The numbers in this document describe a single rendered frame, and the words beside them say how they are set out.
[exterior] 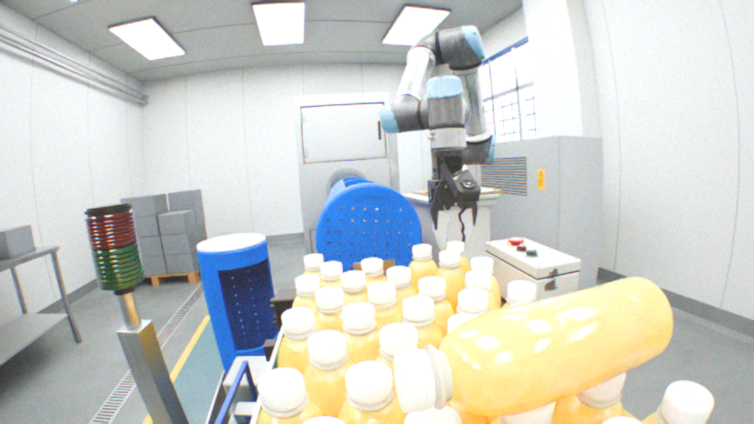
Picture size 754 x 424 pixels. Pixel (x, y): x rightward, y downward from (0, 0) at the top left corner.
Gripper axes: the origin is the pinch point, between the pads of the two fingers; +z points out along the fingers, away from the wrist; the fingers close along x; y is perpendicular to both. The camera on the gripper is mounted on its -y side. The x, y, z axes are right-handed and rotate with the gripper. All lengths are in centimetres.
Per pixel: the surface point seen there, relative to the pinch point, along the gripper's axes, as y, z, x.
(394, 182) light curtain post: 158, -5, -15
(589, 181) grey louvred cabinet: 115, -2, -153
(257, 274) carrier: 70, 25, 64
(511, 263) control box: -10.0, 1.9, -7.8
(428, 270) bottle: -3.0, 3.5, 6.8
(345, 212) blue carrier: 18.6, -6.4, 22.2
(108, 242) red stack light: -29, -12, 50
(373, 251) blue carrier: 18.6, 4.4, 15.7
